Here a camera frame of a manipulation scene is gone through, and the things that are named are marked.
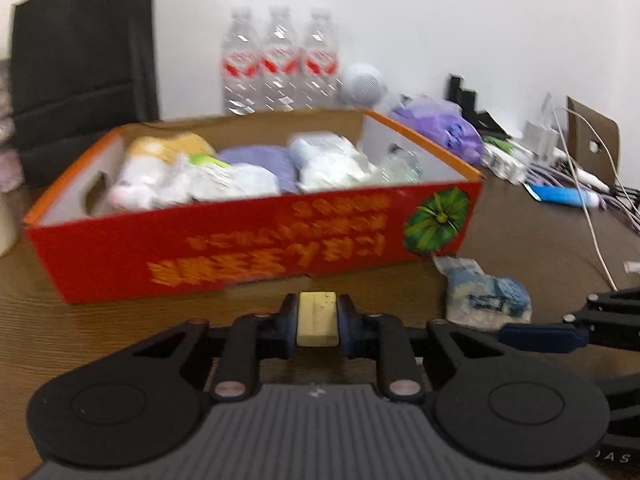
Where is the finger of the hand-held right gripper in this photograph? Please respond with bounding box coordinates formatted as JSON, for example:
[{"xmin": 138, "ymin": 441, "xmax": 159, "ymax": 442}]
[
  {"xmin": 582, "ymin": 287, "xmax": 640, "ymax": 312},
  {"xmin": 497, "ymin": 310, "xmax": 640, "ymax": 354}
]

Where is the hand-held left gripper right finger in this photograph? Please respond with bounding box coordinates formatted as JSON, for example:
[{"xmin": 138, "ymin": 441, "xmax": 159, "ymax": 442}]
[{"xmin": 335, "ymin": 294, "xmax": 507, "ymax": 404}]

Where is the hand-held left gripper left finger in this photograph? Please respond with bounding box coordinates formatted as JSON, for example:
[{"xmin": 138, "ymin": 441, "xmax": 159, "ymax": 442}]
[{"xmin": 119, "ymin": 294, "xmax": 301, "ymax": 402}]

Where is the pale yellow rectangular block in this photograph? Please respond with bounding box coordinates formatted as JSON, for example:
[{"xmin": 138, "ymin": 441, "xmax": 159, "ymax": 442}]
[{"xmin": 296, "ymin": 291, "xmax": 337, "ymax": 348}]

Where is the blue white packet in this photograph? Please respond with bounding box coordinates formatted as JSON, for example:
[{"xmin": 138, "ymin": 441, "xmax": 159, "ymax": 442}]
[{"xmin": 432, "ymin": 255, "xmax": 532, "ymax": 331}]

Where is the red cardboard box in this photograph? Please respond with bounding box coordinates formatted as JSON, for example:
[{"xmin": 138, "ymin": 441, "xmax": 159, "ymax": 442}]
[{"xmin": 22, "ymin": 107, "xmax": 485, "ymax": 306}]

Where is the white tissue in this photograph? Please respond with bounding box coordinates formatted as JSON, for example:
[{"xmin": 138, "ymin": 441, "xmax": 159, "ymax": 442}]
[
  {"xmin": 167, "ymin": 162, "xmax": 281, "ymax": 206},
  {"xmin": 297, "ymin": 150, "xmax": 378, "ymax": 192}
]

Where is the purple knit cloth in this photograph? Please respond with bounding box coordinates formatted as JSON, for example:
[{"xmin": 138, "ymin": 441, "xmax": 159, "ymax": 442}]
[{"xmin": 217, "ymin": 145, "xmax": 301, "ymax": 196}]

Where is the iridescent plastic bag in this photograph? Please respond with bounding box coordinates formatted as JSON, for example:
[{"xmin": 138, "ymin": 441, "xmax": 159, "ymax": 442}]
[{"xmin": 380, "ymin": 144, "xmax": 426, "ymax": 184}]

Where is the plush hamster toy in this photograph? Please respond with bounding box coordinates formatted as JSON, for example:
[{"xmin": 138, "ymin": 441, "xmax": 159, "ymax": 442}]
[{"xmin": 110, "ymin": 132, "xmax": 216, "ymax": 211}]

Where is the blue tube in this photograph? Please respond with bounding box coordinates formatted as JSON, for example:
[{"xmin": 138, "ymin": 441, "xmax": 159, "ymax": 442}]
[{"xmin": 530, "ymin": 184, "xmax": 601, "ymax": 209}]

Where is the white pen device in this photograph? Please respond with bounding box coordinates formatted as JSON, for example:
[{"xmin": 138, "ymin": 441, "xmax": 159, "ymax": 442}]
[{"xmin": 570, "ymin": 165, "xmax": 611, "ymax": 193}]

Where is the white clip device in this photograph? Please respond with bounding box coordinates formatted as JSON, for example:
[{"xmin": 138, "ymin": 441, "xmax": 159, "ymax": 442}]
[{"xmin": 482, "ymin": 147, "xmax": 528, "ymax": 183}]

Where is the brown cardboard piece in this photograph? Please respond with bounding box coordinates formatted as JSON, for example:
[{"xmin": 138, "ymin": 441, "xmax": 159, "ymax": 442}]
[{"xmin": 566, "ymin": 96, "xmax": 622, "ymax": 191}]

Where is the black pouch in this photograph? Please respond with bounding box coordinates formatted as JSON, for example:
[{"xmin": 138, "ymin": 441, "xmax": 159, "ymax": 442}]
[{"xmin": 472, "ymin": 109, "xmax": 511, "ymax": 138}]

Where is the purple tissue pack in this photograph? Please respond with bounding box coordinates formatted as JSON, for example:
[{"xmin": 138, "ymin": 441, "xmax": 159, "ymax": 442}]
[{"xmin": 390, "ymin": 94, "xmax": 486, "ymax": 167}]

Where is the white round speaker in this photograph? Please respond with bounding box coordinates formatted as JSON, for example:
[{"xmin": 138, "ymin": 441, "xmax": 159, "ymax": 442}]
[{"xmin": 340, "ymin": 62, "xmax": 388, "ymax": 107}]

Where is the clear water bottle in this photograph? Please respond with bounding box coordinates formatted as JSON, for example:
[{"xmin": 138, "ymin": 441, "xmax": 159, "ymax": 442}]
[
  {"xmin": 300, "ymin": 7, "xmax": 341, "ymax": 110},
  {"xmin": 260, "ymin": 5, "xmax": 303, "ymax": 112},
  {"xmin": 221, "ymin": 6, "xmax": 263, "ymax": 116}
]

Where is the white thermos bottle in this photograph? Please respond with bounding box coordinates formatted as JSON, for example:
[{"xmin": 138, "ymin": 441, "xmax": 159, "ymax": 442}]
[{"xmin": 0, "ymin": 190, "xmax": 23, "ymax": 258}]

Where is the black paper bag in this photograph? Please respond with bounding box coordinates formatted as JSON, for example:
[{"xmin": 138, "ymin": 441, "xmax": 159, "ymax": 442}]
[
  {"xmin": 131, "ymin": 0, "xmax": 161, "ymax": 123},
  {"xmin": 11, "ymin": 0, "xmax": 138, "ymax": 188}
]

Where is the glass vase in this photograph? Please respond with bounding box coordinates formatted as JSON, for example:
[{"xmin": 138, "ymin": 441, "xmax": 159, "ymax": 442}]
[{"xmin": 0, "ymin": 57, "xmax": 25, "ymax": 193}]

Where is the white cable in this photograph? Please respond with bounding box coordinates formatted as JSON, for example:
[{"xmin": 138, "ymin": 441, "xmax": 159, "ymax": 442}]
[
  {"xmin": 567, "ymin": 107, "xmax": 625, "ymax": 192},
  {"xmin": 547, "ymin": 92, "xmax": 618, "ymax": 288}
]

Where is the purple cable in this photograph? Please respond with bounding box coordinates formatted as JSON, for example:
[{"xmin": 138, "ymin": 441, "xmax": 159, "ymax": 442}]
[{"xmin": 525, "ymin": 160, "xmax": 640, "ymax": 233}]

